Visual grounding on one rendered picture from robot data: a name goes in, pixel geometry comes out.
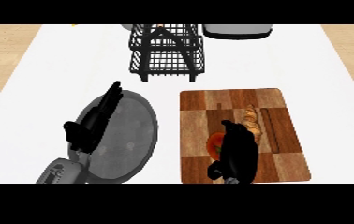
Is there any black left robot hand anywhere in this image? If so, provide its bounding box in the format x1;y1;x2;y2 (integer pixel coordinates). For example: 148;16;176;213
62;80;124;156

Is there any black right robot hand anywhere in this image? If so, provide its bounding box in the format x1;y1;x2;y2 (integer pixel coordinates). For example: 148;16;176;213
207;119;258;185

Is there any red tomato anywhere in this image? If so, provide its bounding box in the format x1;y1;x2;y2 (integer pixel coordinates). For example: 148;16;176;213
205;131;227;157

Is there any wooden checkered cutting board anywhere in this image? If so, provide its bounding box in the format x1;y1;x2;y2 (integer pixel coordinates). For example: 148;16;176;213
179;87;313;185

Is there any grey round plate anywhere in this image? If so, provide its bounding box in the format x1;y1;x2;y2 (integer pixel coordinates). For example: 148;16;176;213
67;89;161;185

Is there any grey and black appliance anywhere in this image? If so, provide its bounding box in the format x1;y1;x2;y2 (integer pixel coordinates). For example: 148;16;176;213
201;24;275;41

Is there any black wire tiered basket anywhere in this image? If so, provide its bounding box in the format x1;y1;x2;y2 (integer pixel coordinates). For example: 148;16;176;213
127;24;208;82

